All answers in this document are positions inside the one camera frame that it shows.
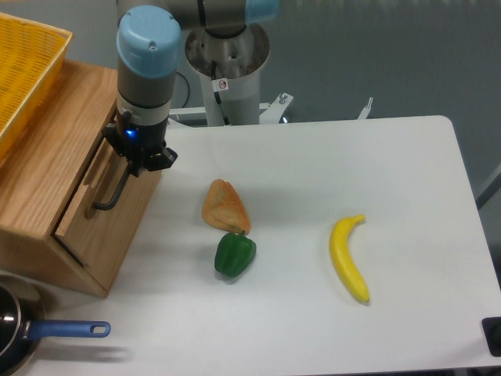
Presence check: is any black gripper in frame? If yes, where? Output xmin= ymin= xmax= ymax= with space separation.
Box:
xmin=102 ymin=113 xmax=178 ymax=177

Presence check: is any wooden top drawer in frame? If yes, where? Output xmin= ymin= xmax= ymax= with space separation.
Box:
xmin=56 ymin=131 xmax=149 ymax=266

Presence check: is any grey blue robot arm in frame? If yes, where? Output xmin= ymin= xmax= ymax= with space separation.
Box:
xmin=103 ymin=1 xmax=279 ymax=176

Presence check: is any wooden drawer cabinet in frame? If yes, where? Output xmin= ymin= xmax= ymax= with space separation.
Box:
xmin=1 ymin=60 xmax=160 ymax=298

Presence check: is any toy pastry bread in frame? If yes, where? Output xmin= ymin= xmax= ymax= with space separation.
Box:
xmin=201 ymin=179 xmax=251 ymax=235

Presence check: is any yellow plastic basket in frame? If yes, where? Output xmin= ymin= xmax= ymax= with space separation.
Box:
xmin=1 ymin=13 xmax=73 ymax=158

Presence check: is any green bell pepper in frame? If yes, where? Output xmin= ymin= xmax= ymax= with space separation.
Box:
xmin=214 ymin=233 xmax=257 ymax=278

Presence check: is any yellow banana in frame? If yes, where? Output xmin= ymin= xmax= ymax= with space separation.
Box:
xmin=329 ymin=215 xmax=370 ymax=304

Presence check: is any black corner object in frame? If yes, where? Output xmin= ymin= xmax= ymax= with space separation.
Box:
xmin=481 ymin=316 xmax=501 ymax=357

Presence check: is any black cable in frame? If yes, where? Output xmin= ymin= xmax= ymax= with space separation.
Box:
xmin=174 ymin=70 xmax=191 ymax=108

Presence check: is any white metal base frame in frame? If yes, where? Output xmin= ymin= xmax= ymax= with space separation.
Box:
xmin=169 ymin=92 xmax=373 ymax=128

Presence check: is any black pan blue handle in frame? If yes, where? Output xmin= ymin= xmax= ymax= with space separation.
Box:
xmin=1 ymin=281 xmax=111 ymax=375

